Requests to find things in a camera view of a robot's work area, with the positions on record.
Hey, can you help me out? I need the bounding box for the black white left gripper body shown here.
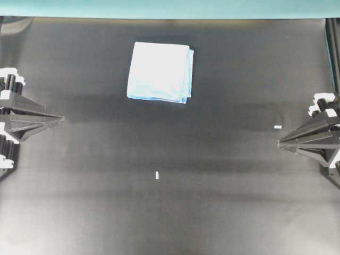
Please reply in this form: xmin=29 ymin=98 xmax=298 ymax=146
xmin=0 ymin=67 xmax=27 ymax=171

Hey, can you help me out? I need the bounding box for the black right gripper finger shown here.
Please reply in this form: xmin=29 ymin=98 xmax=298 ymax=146
xmin=277 ymin=113 xmax=339 ymax=145
xmin=277 ymin=138 xmax=339 ymax=166

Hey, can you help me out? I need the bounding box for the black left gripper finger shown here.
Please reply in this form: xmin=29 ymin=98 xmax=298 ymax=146
xmin=1 ymin=93 xmax=64 ymax=121
xmin=1 ymin=118 xmax=64 ymax=144

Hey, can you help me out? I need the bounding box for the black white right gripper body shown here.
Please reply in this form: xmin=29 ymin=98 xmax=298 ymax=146
xmin=308 ymin=92 xmax=340 ymax=171

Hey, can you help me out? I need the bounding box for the light blue cloth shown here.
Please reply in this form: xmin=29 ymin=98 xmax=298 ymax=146
xmin=126 ymin=41 xmax=194 ymax=104

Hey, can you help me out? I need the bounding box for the black aluminium frame post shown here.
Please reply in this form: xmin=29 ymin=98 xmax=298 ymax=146
xmin=325 ymin=18 xmax=339 ymax=94

